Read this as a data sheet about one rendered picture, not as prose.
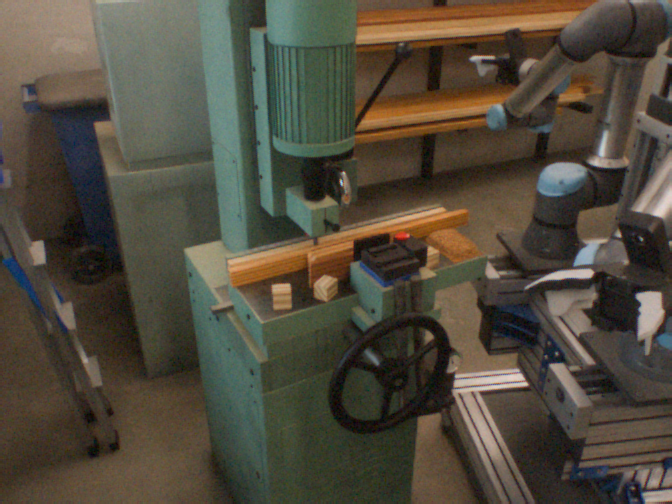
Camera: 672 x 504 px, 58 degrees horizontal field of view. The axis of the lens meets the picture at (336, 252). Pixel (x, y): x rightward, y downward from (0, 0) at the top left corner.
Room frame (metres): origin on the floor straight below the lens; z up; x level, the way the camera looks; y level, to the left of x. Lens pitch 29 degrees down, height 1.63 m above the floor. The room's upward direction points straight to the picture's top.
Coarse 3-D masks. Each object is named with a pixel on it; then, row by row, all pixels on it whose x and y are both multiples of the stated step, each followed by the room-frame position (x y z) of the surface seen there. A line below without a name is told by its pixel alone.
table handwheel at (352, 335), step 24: (360, 336) 0.92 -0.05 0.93; (384, 360) 0.97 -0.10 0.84; (408, 360) 0.97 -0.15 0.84; (336, 384) 0.89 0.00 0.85; (384, 384) 0.93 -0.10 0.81; (432, 384) 1.00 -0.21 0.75; (336, 408) 0.88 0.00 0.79; (384, 408) 0.95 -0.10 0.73; (408, 408) 0.98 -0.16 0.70; (360, 432) 0.91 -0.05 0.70
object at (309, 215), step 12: (288, 192) 1.30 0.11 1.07; (300, 192) 1.29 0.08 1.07; (288, 204) 1.30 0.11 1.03; (300, 204) 1.24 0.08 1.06; (312, 204) 1.22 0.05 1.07; (324, 204) 1.22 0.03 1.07; (336, 204) 1.23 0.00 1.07; (300, 216) 1.25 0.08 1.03; (312, 216) 1.20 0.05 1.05; (324, 216) 1.21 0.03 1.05; (336, 216) 1.23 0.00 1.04; (312, 228) 1.20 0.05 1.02; (324, 228) 1.21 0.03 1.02
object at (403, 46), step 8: (400, 48) 1.21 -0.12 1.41; (408, 48) 1.21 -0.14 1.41; (400, 56) 1.21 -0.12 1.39; (408, 56) 1.21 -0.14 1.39; (392, 64) 1.24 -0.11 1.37; (392, 72) 1.25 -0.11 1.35; (384, 80) 1.27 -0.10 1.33; (376, 88) 1.29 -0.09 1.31; (376, 96) 1.30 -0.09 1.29; (368, 104) 1.32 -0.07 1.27; (360, 112) 1.35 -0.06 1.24; (360, 120) 1.36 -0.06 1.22; (344, 152) 1.42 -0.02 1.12; (352, 152) 1.43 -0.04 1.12; (336, 160) 1.42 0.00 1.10
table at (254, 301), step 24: (456, 264) 1.25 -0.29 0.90; (480, 264) 1.29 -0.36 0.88; (240, 288) 1.15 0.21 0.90; (264, 288) 1.15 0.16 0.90; (312, 288) 1.15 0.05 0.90; (240, 312) 1.13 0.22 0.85; (264, 312) 1.05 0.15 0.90; (288, 312) 1.05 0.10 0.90; (312, 312) 1.07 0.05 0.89; (336, 312) 1.10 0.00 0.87; (360, 312) 1.10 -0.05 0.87; (432, 312) 1.10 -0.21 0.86; (264, 336) 1.02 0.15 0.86; (288, 336) 1.04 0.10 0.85; (384, 336) 1.04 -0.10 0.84
